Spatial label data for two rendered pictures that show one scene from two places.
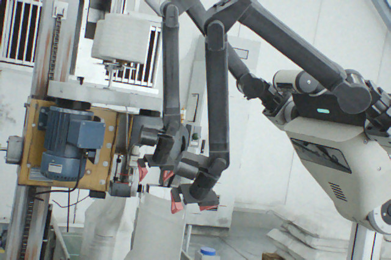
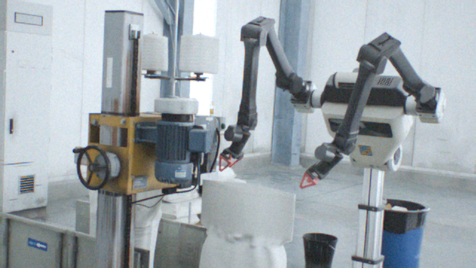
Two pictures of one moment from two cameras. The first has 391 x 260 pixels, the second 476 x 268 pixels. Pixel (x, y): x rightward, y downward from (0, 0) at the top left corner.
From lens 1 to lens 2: 1.75 m
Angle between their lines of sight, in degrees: 36
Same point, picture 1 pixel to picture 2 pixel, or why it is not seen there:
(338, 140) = (390, 117)
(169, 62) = (253, 73)
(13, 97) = not seen: outside the picture
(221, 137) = (355, 129)
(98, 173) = not seen: hidden behind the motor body
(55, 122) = (176, 135)
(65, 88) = (185, 106)
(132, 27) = (216, 45)
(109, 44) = (200, 62)
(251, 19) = (396, 53)
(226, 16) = (387, 53)
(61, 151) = (182, 158)
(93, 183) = not seen: hidden behind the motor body
